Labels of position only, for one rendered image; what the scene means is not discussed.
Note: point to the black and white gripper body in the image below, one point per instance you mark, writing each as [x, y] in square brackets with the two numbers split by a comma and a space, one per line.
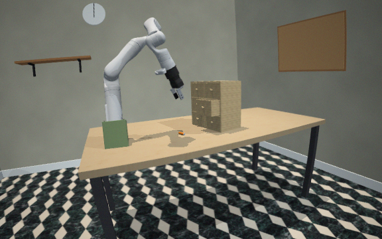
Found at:
[171, 72]

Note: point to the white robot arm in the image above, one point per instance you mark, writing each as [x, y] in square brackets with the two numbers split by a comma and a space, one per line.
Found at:
[155, 38]

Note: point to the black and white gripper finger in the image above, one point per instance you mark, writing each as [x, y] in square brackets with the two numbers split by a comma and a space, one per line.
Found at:
[174, 93]
[180, 93]

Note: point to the small wooden chest of drawers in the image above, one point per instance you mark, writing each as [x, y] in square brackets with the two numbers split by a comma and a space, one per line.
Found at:
[230, 104]

